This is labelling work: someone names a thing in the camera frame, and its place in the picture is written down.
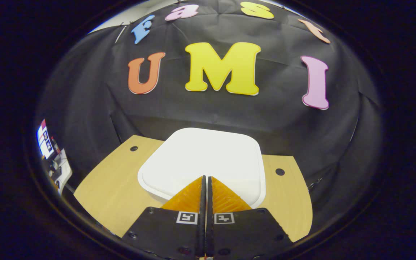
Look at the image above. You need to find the wooden desktop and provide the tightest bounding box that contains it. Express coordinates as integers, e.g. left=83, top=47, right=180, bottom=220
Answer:
left=74, top=135, right=313, bottom=243

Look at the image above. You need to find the white desktop garbage bin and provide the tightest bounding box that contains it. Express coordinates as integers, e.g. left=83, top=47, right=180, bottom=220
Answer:
left=137, top=127, right=267, bottom=209

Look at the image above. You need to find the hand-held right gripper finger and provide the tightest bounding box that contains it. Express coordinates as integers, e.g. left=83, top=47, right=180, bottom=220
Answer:
left=207, top=176, right=295, bottom=259
left=121, top=175, right=207, bottom=259

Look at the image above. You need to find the white side table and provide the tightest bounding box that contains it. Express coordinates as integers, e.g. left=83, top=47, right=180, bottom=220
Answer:
left=47, top=148, right=73, bottom=195

